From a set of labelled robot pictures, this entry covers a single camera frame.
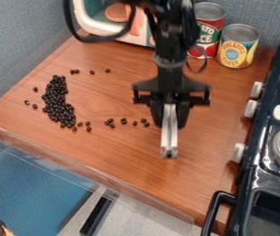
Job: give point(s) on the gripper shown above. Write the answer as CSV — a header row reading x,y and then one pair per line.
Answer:
x,y
170,87

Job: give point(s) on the silver tool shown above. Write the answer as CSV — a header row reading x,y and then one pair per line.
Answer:
x,y
169,135

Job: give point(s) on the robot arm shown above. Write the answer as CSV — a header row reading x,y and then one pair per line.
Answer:
x,y
172,33

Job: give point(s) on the pile of black bits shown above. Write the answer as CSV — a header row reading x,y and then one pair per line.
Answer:
x,y
59,101

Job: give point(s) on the red can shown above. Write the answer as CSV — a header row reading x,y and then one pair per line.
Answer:
x,y
210,30

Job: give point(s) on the yellow can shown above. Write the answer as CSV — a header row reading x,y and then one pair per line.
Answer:
x,y
237,46

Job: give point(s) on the toy stove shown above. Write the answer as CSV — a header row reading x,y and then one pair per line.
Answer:
x,y
269,147

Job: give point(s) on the toy microwave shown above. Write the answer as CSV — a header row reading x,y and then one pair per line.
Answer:
x,y
101,18

